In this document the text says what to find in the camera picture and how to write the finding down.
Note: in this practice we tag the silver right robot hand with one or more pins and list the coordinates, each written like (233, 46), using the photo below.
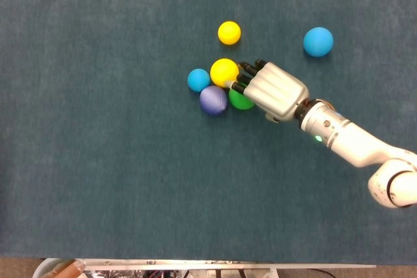
(277, 92)

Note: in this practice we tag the green ball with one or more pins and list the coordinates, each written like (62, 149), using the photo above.
(238, 102)

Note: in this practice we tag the large yellow ball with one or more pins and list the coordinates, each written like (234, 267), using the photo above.
(221, 71)

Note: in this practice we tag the purple ball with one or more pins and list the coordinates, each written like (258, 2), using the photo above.
(213, 100)

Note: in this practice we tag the large blue ball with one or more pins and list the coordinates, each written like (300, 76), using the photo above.
(318, 42)

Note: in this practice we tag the small blue ball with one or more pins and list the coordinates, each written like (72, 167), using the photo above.
(198, 80)

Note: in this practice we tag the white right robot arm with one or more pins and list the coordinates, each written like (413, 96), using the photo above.
(352, 141)

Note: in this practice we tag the small yellow ball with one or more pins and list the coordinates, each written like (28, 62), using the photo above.
(229, 33)

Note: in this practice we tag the teal felt table cloth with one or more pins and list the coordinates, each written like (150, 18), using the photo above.
(97, 161)

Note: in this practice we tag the silver crumpled foil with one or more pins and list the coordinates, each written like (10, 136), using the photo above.
(110, 274)

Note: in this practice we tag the brown cylindrical object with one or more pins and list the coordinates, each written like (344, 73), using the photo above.
(70, 269)

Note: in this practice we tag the white plastic bucket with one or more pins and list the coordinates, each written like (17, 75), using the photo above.
(40, 266)

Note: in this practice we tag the white metal frame bar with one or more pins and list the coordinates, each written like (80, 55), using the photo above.
(228, 264)

